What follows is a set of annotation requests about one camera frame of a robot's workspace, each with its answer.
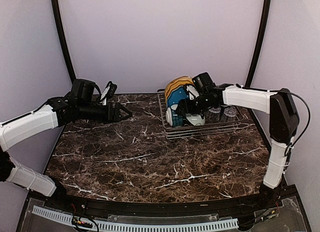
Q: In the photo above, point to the left black frame post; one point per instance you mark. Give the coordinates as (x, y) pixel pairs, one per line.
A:
(62, 39)

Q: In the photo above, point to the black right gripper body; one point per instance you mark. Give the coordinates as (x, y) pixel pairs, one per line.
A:
(199, 107)

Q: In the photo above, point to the black frame post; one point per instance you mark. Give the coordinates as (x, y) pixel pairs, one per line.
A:
(259, 42)
(62, 39)

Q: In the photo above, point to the black front rail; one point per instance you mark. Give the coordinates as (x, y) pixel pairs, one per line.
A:
(288, 207)

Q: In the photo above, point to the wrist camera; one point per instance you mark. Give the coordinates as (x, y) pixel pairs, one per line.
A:
(108, 92)
(191, 91)

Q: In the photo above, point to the right black frame post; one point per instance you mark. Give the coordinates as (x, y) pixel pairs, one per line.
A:
(259, 42)

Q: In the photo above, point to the white slotted cable duct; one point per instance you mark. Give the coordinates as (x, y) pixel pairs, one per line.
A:
(135, 223)

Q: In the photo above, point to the blue plate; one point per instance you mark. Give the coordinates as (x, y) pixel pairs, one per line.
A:
(176, 95)

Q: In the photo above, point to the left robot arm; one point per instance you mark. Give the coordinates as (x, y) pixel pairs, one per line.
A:
(56, 112)

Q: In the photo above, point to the clear drinking glass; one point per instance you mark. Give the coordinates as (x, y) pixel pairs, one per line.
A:
(213, 114)
(229, 114)

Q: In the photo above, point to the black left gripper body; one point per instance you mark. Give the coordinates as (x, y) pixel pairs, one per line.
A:
(111, 119)

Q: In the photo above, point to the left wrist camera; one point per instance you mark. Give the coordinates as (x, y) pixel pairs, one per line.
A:
(108, 92)

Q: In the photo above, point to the green ceramic bowl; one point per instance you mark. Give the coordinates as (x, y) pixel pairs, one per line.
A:
(195, 119)

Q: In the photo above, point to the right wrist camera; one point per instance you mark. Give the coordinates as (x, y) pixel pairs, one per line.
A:
(191, 91)

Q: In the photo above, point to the metal wire dish rack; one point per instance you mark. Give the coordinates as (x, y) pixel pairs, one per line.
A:
(192, 131)

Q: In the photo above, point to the cream bird pattern plate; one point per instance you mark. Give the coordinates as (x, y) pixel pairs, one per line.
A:
(184, 78)

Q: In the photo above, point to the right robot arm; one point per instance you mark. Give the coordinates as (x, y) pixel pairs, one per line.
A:
(278, 104)

